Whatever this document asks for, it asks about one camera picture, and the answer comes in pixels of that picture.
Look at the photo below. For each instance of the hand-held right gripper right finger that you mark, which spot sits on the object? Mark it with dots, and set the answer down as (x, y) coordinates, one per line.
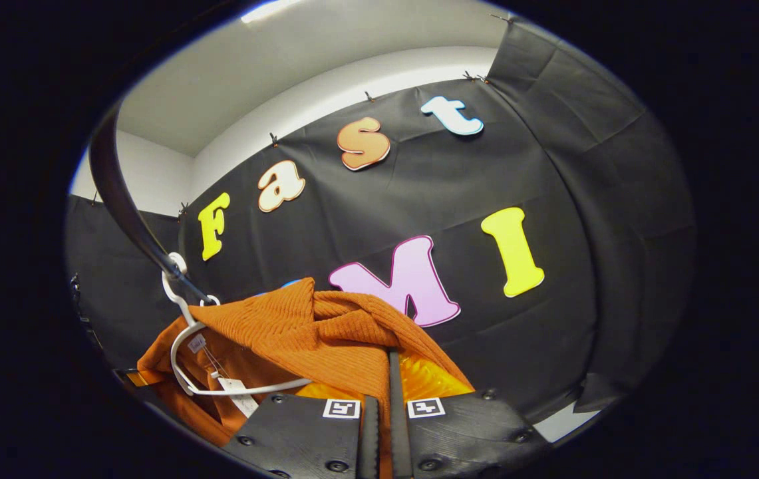
(400, 439)

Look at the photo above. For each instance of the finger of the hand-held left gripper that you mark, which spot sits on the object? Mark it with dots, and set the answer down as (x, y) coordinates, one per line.
(143, 397)

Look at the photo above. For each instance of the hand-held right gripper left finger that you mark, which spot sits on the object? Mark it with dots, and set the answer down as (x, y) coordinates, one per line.
(299, 432)

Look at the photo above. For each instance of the white plastic hanger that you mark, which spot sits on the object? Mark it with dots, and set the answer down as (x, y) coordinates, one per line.
(266, 388)

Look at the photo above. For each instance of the black clothes rack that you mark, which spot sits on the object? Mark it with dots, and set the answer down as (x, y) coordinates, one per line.
(118, 199)

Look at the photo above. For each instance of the black backdrop cloth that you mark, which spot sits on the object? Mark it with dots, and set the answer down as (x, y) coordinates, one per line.
(485, 173)

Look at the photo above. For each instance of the ceiling light panel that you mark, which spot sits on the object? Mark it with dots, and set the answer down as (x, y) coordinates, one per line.
(273, 10)

